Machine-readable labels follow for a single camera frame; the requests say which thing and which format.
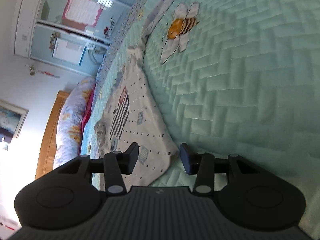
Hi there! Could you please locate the white patterned baby garment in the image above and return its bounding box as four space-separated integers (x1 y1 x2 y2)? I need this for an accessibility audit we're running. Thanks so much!
94 0 190 186

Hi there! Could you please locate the floral long pillow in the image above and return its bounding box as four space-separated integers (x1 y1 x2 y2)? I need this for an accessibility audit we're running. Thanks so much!
53 77 95 169

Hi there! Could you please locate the magenta bed sheet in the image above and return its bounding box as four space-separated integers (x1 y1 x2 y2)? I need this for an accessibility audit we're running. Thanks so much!
79 91 94 155

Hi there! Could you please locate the wooden headboard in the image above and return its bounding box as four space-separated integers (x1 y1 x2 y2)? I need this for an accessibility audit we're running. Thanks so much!
35 90 69 180

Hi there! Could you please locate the mint green bee quilt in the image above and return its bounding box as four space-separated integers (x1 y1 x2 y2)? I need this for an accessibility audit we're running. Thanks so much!
143 0 319 239

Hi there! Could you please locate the electric fan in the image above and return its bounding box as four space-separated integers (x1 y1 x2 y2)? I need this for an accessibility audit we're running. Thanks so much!
87 43 107 65

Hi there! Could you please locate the pale blue sliding wardrobe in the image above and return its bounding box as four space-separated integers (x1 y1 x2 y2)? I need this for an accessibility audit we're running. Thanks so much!
30 0 131 76

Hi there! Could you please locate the white upper cabinet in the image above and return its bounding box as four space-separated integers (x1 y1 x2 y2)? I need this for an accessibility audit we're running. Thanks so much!
11 0 41 58

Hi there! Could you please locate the framed wall picture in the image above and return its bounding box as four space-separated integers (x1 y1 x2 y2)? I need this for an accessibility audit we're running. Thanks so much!
0 100 28 145

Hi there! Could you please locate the hanging wall ornament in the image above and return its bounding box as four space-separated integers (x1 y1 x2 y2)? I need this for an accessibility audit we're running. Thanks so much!
27 64 60 79

